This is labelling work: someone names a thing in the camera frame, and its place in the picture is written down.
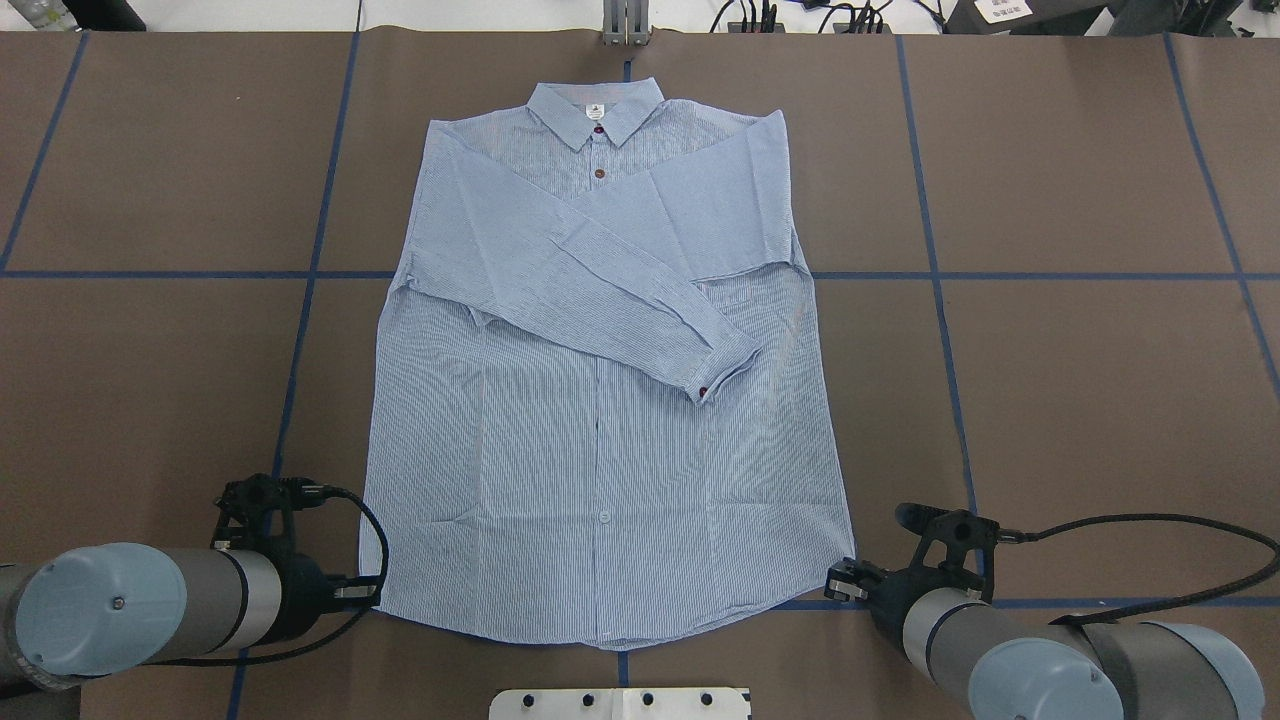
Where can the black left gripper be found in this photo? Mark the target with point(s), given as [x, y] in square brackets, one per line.
[304, 592]

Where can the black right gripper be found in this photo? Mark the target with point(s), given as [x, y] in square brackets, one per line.
[892, 594]

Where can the light blue striped shirt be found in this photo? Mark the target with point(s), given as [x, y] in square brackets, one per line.
[599, 413]

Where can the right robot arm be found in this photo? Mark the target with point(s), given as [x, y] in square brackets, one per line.
[1000, 668]

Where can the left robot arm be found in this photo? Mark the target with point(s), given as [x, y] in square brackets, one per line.
[101, 610]

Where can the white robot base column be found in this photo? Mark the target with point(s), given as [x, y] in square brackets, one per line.
[623, 703]

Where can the black monitor stand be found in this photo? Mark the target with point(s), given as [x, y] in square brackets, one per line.
[1073, 18]

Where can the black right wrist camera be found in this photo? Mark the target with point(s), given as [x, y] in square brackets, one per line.
[956, 549]

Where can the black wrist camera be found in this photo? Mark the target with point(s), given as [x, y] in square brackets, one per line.
[956, 549]
[257, 513]

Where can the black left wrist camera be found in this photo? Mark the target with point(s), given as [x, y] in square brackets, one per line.
[257, 513]

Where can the aluminium frame post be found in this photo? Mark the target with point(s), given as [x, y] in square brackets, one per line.
[626, 23]

